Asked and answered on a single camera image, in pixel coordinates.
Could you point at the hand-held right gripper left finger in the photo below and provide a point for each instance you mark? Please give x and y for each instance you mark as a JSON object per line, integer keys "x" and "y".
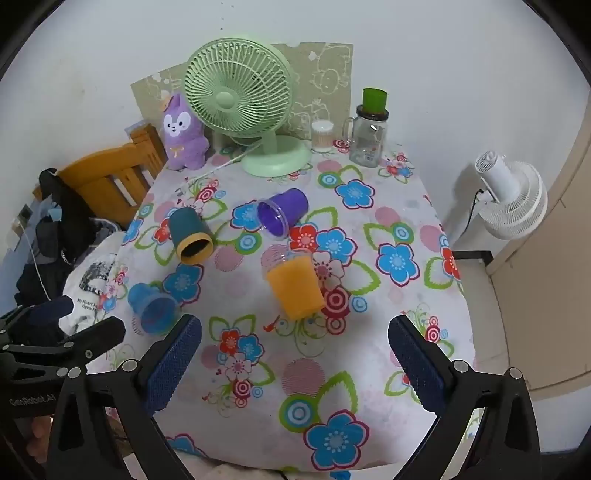
{"x": 175, "y": 362}

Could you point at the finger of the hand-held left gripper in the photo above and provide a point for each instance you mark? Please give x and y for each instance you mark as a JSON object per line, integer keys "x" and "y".
{"x": 99, "y": 337}

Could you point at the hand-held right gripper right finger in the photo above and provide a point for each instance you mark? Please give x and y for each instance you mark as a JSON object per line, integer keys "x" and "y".
{"x": 415, "y": 364}

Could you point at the orange cup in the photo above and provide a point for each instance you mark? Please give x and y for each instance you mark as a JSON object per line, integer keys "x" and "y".
{"x": 295, "y": 286}

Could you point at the blue cup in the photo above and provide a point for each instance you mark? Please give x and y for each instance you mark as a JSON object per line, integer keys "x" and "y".
{"x": 154, "y": 314}

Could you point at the dark teal cup yellow rim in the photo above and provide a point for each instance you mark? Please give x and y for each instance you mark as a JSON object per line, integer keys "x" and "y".
{"x": 184, "y": 226}

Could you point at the purple cup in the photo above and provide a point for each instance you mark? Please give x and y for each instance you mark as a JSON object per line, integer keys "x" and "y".
{"x": 291, "y": 203}

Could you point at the green cup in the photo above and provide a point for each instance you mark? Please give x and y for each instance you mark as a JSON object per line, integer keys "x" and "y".
{"x": 374, "y": 99}

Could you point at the person's left hand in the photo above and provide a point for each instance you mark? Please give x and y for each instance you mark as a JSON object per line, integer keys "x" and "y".
{"x": 39, "y": 434}

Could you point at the white printed shirt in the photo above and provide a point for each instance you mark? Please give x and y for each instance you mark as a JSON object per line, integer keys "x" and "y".
{"x": 87, "y": 295}

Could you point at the pile of dark clothes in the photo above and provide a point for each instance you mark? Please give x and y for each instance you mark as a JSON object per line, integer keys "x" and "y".
{"x": 51, "y": 244}

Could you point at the floral tablecloth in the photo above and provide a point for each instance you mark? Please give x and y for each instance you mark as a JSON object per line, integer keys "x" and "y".
{"x": 369, "y": 221}

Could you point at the wooden chair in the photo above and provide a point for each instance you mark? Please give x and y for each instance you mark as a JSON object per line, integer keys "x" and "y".
{"x": 87, "y": 170}
{"x": 150, "y": 143}

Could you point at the white fan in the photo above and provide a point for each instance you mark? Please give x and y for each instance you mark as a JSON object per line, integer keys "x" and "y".
{"x": 498, "y": 177}

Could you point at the purple plush toy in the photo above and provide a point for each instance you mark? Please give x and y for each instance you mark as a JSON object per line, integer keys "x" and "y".
{"x": 182, "y": 134}

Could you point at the cotton swab container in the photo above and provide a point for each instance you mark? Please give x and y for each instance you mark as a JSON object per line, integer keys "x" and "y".
{"x": 322, "y": 138}

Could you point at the green desk fan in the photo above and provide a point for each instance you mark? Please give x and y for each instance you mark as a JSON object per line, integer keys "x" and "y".
{"x": 226, "y": 99}

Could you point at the cartoon printed wall sheet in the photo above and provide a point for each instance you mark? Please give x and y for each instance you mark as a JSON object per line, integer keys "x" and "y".
{"x": 318, "y": 78}

